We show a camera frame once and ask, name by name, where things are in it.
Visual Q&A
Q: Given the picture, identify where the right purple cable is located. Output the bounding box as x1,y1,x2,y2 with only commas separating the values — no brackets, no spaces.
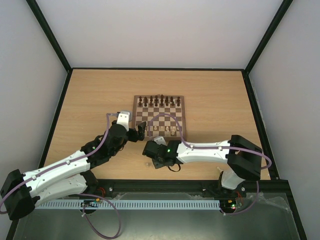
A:
147,113,273,216

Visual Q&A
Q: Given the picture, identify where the purple cable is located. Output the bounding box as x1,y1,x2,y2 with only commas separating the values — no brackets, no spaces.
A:
147,113,273,216
0,112,122,238

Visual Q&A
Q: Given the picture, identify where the wooden chess board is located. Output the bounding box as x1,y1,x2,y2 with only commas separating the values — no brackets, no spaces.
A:
131,94,187,141

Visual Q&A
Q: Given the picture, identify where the black aluminium mounting rail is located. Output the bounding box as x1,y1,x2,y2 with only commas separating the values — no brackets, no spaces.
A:
95,179,293,200

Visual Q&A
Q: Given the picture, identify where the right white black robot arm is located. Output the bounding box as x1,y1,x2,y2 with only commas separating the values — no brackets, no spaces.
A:
142,135,262,196

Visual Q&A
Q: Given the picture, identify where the metal front plate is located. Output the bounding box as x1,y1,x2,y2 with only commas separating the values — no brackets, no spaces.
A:
7,193,299,240

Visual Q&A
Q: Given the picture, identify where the light blue slotted cable duct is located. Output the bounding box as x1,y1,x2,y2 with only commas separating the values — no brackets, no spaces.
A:
37,199,221,211

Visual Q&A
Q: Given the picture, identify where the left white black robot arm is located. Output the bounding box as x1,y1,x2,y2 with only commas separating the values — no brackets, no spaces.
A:
0,121,147,221

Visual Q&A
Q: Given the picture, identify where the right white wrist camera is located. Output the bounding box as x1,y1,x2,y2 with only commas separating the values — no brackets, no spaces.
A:
153,136,167,146

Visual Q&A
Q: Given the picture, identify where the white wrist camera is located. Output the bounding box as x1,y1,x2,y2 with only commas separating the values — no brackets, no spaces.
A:
116,110,132,132
153,136,167,146

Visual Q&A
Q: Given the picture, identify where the black enclosure frame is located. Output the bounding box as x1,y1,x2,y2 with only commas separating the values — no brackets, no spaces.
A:
0,0,320,240

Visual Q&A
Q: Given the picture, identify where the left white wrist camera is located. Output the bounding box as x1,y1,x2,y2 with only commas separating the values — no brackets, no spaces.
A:
116,110,132,132

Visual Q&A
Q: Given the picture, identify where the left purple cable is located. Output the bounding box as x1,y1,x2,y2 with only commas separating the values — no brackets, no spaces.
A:
0,112,122,238

